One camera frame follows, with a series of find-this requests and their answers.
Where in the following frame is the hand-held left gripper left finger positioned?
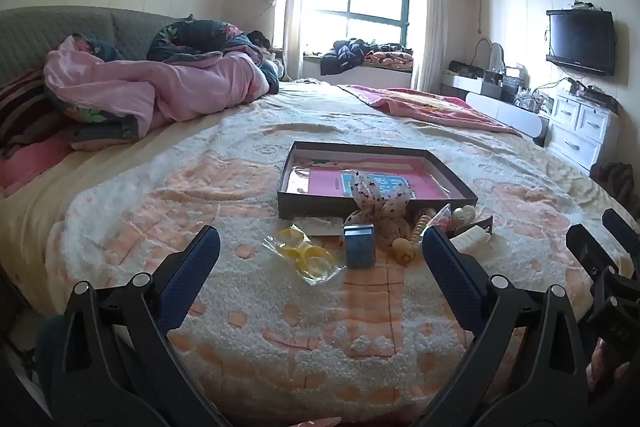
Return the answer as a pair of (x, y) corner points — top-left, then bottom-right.
(50, 224), (236, 427)

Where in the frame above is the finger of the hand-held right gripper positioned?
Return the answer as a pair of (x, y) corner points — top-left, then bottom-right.
(566, 223), (627, 283)
(601, 208), (640, 258)

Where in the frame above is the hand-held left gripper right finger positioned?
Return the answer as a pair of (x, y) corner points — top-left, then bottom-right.
(421, 226), (601, 427)

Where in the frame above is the clear bag with red item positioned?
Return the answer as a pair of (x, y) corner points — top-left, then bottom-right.
(429, 204), (455, 239)

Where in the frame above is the brown hair clip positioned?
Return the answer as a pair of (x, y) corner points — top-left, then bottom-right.
(450, 215), (495, 239)

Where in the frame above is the small blue box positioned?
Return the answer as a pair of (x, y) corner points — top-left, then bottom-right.
(343, 223), (377, 269)

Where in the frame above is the white dotted bow hair tie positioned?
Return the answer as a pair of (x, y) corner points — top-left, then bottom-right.
(342, 170), (417, 249)

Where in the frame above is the bag of yellow bangles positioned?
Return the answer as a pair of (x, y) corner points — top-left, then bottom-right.
(263, 227), (344, 287)

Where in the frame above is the shallow grey cardboard box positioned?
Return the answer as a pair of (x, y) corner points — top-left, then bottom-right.
(277, 141), (479, 223)

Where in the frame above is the person's right hand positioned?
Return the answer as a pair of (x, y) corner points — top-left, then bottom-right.
(590, 342), (633, 390)

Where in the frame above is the brown bag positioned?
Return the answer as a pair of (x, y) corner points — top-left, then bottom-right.
(589, 162), (637, 205)

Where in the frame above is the white drawer dresser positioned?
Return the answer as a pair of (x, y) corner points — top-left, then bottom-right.
(544, 89), (622, 171)

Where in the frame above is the small clear packet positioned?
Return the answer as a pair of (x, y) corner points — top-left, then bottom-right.
(291, 215), (347, 239)

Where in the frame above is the black set-top box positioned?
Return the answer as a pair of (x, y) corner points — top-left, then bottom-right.
(579, 83), (622, 108)

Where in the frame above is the pink book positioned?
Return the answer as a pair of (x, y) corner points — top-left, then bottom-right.
(305, 163), (453, 204)

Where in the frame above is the pink printed blanket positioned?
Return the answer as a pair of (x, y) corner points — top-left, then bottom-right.
(337, 84), (522, 138)

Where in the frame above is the white desk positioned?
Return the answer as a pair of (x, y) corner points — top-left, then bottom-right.
(440, 72), (550, 148)

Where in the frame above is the pink floral quilt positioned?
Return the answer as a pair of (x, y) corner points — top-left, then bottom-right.
(44, 21), (282, 142)

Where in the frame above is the pink pillow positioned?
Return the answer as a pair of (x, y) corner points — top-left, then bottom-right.
(0, 131), (75, 198)

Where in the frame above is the white desk lamp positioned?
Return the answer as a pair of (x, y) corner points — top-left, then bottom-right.
(472, 38), (507, 74)

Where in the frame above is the pink bedding pile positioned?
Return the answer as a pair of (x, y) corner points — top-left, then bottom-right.
(364, 43), (415, 68)

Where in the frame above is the striped pillow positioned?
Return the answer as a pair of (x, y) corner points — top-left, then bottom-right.
(0, 68), (68, 158)

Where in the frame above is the dark jacket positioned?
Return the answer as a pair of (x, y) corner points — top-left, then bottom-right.
(320, 39), (375, 76)

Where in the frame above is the sheer white curtain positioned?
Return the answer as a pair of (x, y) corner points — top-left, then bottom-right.
(411, 0), (452, 94)
(272, 0), (315, 82)

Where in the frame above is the grey quilted headboard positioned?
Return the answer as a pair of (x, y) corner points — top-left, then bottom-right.
(0, 5), (173, 88)

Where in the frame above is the black wall television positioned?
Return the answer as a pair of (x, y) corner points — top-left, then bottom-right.
(545, 9), (616, 77)

